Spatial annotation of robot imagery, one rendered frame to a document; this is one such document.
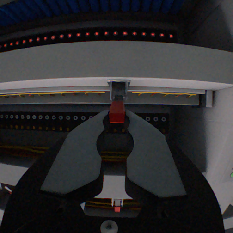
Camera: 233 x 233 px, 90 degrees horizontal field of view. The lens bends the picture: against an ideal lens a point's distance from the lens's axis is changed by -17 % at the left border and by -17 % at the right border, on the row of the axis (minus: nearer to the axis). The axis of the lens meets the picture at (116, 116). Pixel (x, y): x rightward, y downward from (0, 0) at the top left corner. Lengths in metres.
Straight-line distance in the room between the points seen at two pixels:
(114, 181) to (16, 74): 0.22
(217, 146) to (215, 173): 0.05
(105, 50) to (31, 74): 0.10
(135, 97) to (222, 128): 0.15
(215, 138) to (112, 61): 0.20
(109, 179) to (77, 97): 0.15
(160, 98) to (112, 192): 0.18
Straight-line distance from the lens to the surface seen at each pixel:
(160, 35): 0.34
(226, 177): 0.30
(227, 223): 0.53
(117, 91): 0.19
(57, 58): 0.18
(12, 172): 0.32
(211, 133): 0.27
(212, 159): 0.27
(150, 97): 0.23
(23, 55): 0.21
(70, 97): 0.24
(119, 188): 0.25
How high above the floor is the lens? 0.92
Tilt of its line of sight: 21 degrees up
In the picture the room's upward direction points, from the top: 180 degrees counter-clockwise
